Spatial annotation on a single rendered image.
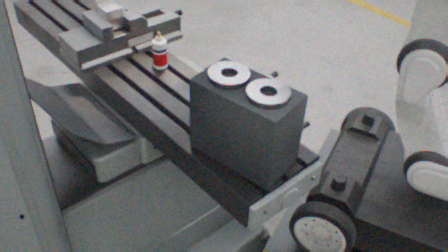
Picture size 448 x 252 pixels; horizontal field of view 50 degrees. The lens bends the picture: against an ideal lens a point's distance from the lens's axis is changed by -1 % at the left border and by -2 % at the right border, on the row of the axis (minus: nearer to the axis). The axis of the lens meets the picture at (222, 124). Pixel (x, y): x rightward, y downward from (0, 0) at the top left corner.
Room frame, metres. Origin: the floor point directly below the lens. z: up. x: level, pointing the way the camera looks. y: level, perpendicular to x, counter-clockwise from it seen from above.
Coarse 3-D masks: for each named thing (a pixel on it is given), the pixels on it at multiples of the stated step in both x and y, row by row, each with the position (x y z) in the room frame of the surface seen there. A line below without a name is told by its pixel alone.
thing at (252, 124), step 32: (224, 64) 0.89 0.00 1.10; (192, 96) 0.84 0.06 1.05; (224, 96) 0.79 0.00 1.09; (256, 96) 0.77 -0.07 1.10; (288, 96) 0.78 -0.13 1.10; (192, 128) 0.84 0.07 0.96; (224, 128) 0.78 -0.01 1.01; (256, 128) 0.74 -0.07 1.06; (288, 128) 0.75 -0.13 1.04; (224, 160) 0.78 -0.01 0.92; (256, 160) 0.73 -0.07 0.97; (288, 160) 0.77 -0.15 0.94
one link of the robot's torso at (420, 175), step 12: (408, 168) 1.02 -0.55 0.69; (420, 168) 1.00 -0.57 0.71; (432, 168) 0.98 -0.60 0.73; (444, 168) 0.98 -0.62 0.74; (408, 180) 1.01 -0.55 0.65; (420, 180) 0.98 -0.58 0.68; (432, 180) 0.97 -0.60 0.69; (444, 180) 0.96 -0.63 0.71; (432, 192) 0.96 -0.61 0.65; (444, 192) 0.95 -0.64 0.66
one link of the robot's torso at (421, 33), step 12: (420, 0) 1.09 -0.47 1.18; (432, 0) 1.08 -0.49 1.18; (444, 0) 1.07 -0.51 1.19; (420, 12) 1.09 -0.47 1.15; (432, 12) 1.08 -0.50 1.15; (444, 12) 1.07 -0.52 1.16; (420, 24) 1.09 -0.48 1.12; (432, 24) 1.08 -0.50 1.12; (444, 24) 1.06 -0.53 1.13; (408, 36) 1.10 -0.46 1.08; (420, 36) 1.08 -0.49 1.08; (432, 36) 1.07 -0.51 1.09; (444, 36) 1.06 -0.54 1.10; (408, 48) 1.08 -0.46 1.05; (420, 48) 1.06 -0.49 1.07; (432, 48) 1.05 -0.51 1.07; (444, 48) 1.04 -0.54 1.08; (444, 60) 1.03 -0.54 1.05; (444, 84) 1.03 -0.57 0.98
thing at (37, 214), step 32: (0, 0) 0.78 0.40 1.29; (0, 32) 0.76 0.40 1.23; (0, 64) 0.74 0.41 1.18; (0, 96) 0.73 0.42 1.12; (0, 128) 0.71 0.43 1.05; (32, 128) 0.78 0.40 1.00; (0, 160) 0.69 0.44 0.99; (32, 160) 0.74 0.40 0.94; (0, 192) 0.67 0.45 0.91; (32, 192) 0.72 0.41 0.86; (0, 224) 0.65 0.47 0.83; (32, 224) 0.70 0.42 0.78
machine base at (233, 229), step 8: (232, 224) 1.19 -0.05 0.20; (240, 224) 1.19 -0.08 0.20; (216, 232) 1.15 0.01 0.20; (224, 232) 1.15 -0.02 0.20; (232, 232) 1.15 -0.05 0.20; (240, 232) 1.15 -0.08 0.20; (248, 232) 1.15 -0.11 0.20; (256, 232) 1.16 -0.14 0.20; (264, 232) 1.17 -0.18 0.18; (208, 240) 1.11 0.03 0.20; (216, 240) 1.11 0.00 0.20; (224, 240) 1.11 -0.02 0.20; (232, 240) 1.11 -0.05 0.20; (240, 240) 1.12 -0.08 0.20; (248, 240) 1.12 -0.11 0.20; (256, 240) 1.13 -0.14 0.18; (264, 240) 1.15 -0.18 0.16; (192, 248) 1.07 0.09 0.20; (200, 248) 1.07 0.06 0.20; (208, 248) 1.08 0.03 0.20; (216, 248) 1.08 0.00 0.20; (224, 248) 1.08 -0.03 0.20; (232, 248) 1.08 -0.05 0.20; (240, 248) 1.08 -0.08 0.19; (248, 248) 1.10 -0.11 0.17; (256, 248) 1.12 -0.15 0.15
